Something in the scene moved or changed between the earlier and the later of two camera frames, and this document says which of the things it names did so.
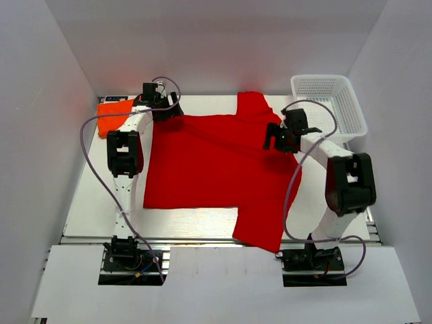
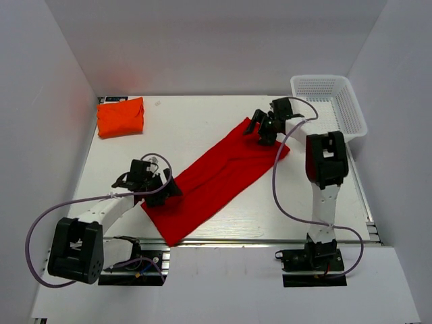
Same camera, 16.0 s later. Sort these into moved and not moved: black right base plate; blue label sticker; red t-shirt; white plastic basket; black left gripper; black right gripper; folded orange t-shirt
Moved: black left gripper; red t-shirt; black right gripper
Not moved: blue label sticker; black right base plate; folded orange t-shirt; white plastic basket
